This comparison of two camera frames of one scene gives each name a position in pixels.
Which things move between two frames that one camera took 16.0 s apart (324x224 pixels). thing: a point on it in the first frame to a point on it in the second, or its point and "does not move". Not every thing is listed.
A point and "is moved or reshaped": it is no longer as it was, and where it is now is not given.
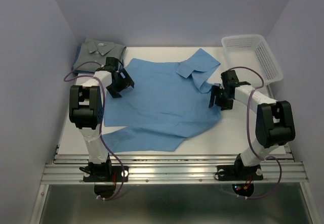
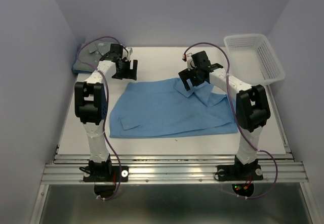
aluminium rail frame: [68, 169] does not move
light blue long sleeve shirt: [167, 103] is moved or reshaped
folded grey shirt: [95, 50] does not move
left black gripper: [125, 83] to [130, 74]
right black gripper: [215, 89] to [186, 74]
